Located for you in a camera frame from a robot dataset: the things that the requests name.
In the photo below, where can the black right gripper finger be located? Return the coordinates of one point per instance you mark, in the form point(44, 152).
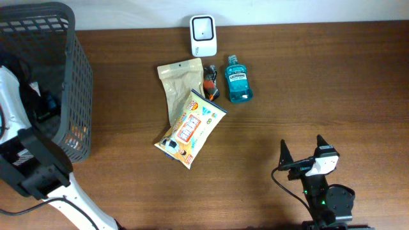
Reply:
point(321, 143)
point(285, 155)

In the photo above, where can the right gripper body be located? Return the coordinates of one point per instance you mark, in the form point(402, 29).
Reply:
point(300, 163)

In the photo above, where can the blue mouthwash bottle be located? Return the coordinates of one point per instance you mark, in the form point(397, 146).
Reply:
point(237, 80)

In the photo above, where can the yellow wet wipes pack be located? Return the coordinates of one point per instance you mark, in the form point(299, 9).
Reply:
point(186, 137)

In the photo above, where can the black and red snack packet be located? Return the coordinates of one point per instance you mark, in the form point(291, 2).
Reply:
point(210, 83)

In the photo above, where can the beige kraft paper pouch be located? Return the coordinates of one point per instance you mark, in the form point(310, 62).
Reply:
point(178, 79)

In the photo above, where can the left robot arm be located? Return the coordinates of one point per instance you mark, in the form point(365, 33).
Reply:
point(32, 164)

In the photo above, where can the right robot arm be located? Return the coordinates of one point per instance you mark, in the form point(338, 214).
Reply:
point(330, 206)

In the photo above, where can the white barcode scanner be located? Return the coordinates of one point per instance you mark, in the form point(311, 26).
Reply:
point(203, 36)

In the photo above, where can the dark grey plastic basket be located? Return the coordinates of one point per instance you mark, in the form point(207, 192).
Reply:
point(42, 38)

